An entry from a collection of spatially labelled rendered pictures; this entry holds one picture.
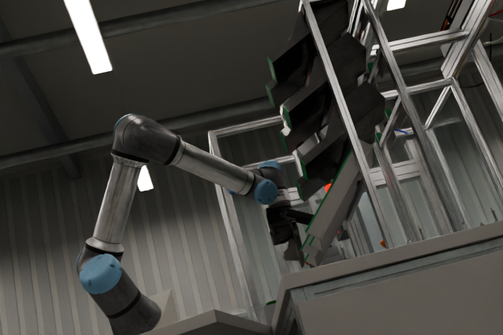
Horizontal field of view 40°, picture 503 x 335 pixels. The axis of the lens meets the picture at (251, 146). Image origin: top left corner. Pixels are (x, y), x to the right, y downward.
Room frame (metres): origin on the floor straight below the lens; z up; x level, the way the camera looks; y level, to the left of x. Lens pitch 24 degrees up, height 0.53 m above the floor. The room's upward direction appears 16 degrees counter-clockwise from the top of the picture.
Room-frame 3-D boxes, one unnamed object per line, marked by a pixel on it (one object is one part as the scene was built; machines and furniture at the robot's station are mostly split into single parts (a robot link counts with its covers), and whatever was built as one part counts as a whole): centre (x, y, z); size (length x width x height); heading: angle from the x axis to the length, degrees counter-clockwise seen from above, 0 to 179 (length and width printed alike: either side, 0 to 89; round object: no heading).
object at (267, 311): (2.20, 0.08, 0.93); 0.21 x 0.07 x 0.06; 8
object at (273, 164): (2.13, -0.03, 1.36); 0.09 x 0.08 x 0.11; 116
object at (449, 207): (1.80, -0.32, 1.26); 0.36 x 0.21 x 0.80; 8
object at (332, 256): (2.14, -0.15, 1.06); 0.08 x 0.04 x 0.07; 98
